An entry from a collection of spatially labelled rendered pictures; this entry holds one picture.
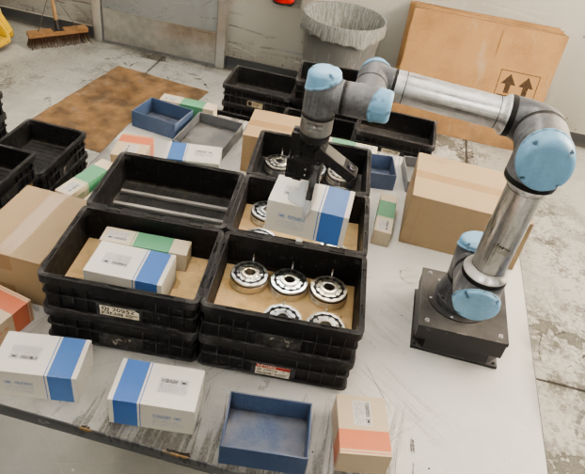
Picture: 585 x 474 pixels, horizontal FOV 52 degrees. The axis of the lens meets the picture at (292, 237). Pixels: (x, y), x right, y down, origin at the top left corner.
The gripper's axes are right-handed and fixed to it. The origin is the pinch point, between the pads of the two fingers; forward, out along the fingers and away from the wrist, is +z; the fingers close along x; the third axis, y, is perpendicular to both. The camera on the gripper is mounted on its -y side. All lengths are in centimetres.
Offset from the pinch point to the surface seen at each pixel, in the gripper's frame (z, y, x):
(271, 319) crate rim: 17.8, 2.4, 24.4
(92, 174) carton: 34, 80, -37
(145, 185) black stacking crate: 27, 57, -28
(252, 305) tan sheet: 27.6, 9.6, 11.9
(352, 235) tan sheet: 27.8, -11.8, -28.2
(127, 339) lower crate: 35, 38, 27
